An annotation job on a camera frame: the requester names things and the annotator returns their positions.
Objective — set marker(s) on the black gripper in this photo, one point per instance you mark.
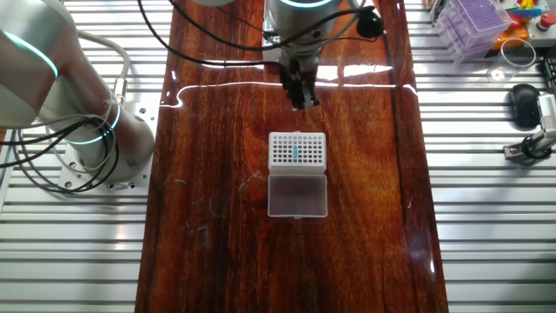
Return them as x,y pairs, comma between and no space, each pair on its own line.
299,76

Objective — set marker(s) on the purple pipette tip box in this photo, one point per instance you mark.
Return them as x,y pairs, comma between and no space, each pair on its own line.
473,21

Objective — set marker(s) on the glossy wooden board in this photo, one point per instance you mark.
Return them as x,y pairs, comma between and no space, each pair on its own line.
347,174

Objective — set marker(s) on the clear plastic cup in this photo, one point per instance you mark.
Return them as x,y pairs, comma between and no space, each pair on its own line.
496,75

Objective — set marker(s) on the black computer mouse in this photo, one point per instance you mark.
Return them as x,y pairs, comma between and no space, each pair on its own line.
523,106

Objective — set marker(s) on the colourful plastic toy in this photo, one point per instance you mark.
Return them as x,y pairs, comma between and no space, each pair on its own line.
527,6

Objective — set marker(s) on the black keyboard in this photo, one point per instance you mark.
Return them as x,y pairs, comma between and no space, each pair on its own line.
551,74

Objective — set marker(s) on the red emergency stop button box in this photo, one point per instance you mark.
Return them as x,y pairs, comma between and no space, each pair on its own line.
547,21

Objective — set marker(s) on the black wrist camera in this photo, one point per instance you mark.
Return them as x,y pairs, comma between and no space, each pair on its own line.
370,25

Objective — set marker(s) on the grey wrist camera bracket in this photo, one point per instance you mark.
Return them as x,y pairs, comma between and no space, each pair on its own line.
358,6

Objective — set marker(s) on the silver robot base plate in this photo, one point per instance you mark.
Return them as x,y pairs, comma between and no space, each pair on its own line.
143,117

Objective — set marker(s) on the silver depth camera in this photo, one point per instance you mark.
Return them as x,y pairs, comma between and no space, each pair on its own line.
547,113

